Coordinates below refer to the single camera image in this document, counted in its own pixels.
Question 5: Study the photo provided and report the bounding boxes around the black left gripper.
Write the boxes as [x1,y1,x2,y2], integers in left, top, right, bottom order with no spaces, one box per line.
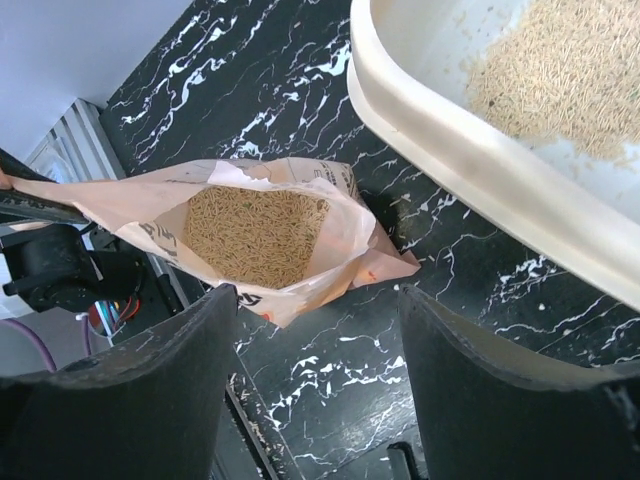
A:
[1,149,144,313]

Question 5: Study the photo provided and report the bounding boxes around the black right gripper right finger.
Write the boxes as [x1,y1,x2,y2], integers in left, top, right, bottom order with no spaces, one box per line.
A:
[398,285,639,479]

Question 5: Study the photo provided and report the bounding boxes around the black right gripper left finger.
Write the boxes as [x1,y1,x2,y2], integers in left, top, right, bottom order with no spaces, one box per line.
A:
[1,285,238,479]

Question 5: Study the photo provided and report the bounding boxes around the pink cat litter bag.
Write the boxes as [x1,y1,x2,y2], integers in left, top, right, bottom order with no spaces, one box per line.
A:
[12,157,420,327]

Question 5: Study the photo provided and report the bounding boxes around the tan cat litter pellets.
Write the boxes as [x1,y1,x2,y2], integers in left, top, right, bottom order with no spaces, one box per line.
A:
[182,0,640,291]

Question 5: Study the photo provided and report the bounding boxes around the beige plastic litter box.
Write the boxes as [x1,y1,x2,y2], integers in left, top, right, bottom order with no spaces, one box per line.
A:
[347,1,639,308]

